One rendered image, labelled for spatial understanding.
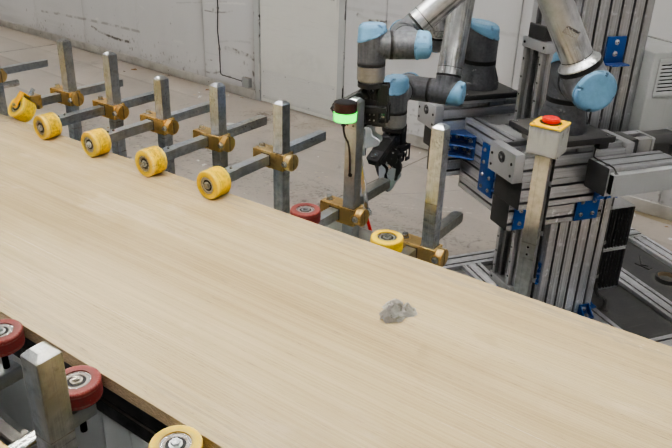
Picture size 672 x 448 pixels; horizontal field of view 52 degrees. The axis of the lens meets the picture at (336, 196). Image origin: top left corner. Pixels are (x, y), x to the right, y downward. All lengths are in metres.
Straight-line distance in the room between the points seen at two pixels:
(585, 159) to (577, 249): 0.52
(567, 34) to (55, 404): 1.48
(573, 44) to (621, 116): 0.63
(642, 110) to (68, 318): 1.86
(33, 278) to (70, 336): 0.25
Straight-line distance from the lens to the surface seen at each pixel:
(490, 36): 2.47
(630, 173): 2.15
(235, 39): 6.05
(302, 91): 5.58
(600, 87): 1.94
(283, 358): 1.26
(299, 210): 1.78
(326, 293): 1.44
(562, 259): 2.59
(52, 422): 0.96
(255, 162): 1.96
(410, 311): 1.39
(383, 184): 2.08
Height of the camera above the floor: 1.67
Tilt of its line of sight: 24 degrees down
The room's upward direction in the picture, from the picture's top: 2 degrees clockwise
